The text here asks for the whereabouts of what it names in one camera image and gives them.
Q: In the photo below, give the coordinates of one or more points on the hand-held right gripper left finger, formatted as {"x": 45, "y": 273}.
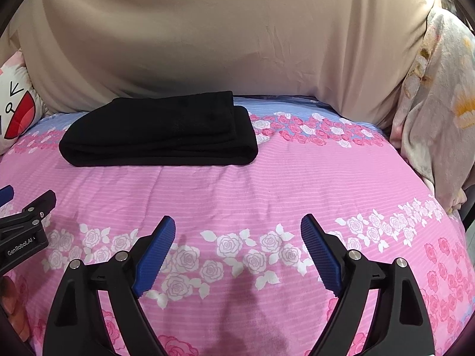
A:
{"x": 156, "y": 256}

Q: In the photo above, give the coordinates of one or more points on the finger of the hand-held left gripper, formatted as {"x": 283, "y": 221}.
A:
{"x": 5, "y": 194}
{"x": 40, "y": 204}

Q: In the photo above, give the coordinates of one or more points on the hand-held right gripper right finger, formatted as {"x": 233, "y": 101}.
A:
{"x": 323, "y": 256}

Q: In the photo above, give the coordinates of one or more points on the black pants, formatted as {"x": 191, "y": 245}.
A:
{"x": 159, "y": 133}

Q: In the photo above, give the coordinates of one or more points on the pink rose print bedsheet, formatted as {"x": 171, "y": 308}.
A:
{"x": 259, "y": 200}

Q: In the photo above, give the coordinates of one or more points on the cartoon face pillow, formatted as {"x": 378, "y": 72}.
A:
{"x": 18, "y": 107}

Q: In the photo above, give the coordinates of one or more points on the pale floral blanket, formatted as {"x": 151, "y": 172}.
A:
{"x": 434, "y": 111}

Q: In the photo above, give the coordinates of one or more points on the beige duvet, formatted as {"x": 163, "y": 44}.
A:
{"x": 222, "y": 33}

